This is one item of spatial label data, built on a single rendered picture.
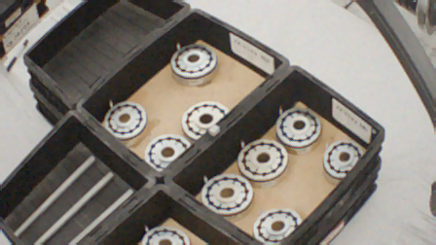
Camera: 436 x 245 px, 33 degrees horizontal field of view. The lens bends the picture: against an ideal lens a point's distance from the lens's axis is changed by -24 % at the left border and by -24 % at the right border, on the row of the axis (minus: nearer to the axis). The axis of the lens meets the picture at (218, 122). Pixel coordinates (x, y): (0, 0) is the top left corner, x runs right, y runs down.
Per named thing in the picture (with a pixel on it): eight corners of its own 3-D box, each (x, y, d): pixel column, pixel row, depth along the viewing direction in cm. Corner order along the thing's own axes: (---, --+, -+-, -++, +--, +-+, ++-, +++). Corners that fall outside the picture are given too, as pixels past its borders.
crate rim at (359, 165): (294, 69, 197) (293, 61, 195) (387, 136, 183) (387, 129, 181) (162, 187, 180) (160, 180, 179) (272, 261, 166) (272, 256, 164)
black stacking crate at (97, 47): (124, -1, 233) (121, -26, 225) (198, 37, 219) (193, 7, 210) (27, 84, 217) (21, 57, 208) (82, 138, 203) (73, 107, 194)
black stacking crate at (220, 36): (199, 38, 219) (194, 8, 210) (295, 97, 204) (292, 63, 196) (83, 139, 202) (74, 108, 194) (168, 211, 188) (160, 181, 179)
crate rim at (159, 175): (195, 12, 212) (194, 5, 210) (294, 69, 197) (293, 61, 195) (75, 113, 195) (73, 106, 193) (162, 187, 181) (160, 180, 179)
